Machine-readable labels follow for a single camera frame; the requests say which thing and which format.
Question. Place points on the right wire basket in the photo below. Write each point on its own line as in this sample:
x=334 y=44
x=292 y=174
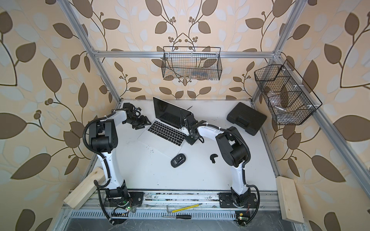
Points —
x=289 y=98

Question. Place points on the black wireless mouse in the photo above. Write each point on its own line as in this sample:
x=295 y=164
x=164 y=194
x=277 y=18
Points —
x=178 y=160

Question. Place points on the back wire basket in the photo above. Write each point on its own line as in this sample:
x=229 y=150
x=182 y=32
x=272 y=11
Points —
x=191 y=62

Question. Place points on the black screwdriver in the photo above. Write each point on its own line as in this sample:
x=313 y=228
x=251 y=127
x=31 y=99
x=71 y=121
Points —
x=179 y=217

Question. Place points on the wooden block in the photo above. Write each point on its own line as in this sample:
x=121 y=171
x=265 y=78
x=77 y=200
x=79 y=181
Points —
x=79 y=196
x=288 y=200

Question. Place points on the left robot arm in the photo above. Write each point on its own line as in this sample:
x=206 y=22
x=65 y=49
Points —
x=100 y=137

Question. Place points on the right wooden block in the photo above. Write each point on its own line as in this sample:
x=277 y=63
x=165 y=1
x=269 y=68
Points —
x=288 y=200

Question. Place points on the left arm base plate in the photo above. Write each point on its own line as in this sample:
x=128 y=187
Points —
x=134 y=199

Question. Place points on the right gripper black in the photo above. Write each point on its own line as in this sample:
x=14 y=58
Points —
x=191 y=142

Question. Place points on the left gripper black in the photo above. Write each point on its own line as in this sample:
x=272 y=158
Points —
x=143 y=122

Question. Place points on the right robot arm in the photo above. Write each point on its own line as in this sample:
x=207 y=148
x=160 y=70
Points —
x=235 y=152

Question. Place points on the black mouse battery cover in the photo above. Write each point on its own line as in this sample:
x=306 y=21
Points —
x=213 y=157

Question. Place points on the wire basket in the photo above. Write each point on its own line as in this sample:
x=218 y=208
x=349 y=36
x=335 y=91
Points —
x=289 y=98
x=191 y=62

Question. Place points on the yellow handled tool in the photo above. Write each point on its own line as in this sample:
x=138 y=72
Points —
x=182 y=209

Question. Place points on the silver laptop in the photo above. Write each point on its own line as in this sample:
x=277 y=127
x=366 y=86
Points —
x=165 y=134

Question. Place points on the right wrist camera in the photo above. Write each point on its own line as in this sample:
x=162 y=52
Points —
x=185 y=126

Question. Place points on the black plastic case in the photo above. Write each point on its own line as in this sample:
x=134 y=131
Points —
x=247 y=118

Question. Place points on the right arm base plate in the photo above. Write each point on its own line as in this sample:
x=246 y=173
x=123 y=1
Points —
x=233 y=200

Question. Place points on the left wooden block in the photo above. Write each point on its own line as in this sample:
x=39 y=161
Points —
x=79 y=196

